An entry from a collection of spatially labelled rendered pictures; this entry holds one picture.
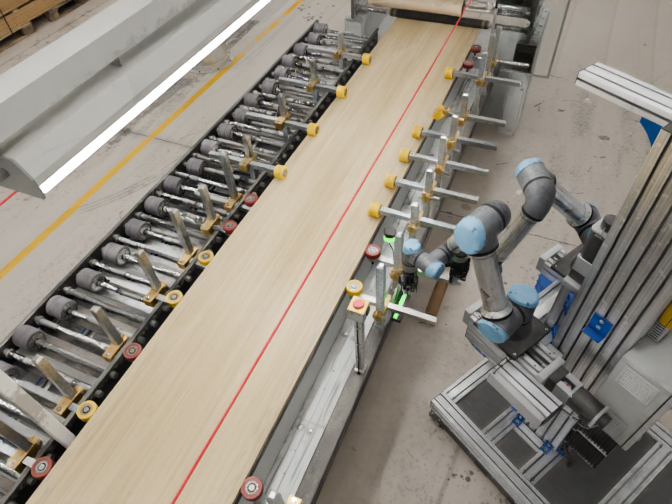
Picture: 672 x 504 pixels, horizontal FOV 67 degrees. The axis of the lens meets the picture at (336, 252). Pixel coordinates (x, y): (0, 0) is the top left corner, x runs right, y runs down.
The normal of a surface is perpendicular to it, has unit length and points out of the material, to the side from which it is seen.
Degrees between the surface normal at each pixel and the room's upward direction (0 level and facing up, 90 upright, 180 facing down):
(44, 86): 90
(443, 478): 0
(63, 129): 61
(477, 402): 0
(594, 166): 0
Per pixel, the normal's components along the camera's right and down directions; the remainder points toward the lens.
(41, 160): 0.77, -0.09
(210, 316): -0.05, -0.66
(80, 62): 0.91, 0.27
